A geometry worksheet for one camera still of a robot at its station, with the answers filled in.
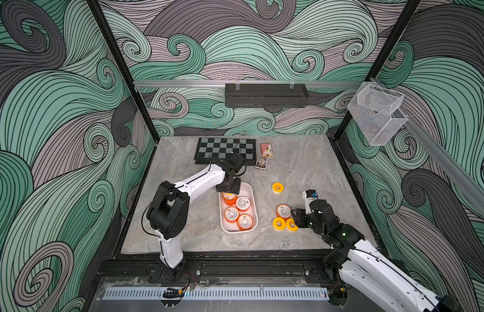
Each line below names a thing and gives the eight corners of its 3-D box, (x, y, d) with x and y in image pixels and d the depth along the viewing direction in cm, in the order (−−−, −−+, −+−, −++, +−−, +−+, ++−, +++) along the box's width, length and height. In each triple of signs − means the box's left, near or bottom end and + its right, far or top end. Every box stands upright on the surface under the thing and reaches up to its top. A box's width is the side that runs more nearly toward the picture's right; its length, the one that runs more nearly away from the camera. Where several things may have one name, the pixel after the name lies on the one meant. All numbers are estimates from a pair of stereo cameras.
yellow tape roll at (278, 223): (273, 231, 86) (274, 229, 84) (272, 219, 89) (272, 217, 88) (285, 231, 86) (286, 229, 84) (283, 219, 89) (284, 217, 88)
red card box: (261, 156, 114) (261, 154, 112) (260, 145, 120) (260, 143, 118) (273, 156, 114) (273, 154, 112) (271, 145, 120) (272, 143, 118)
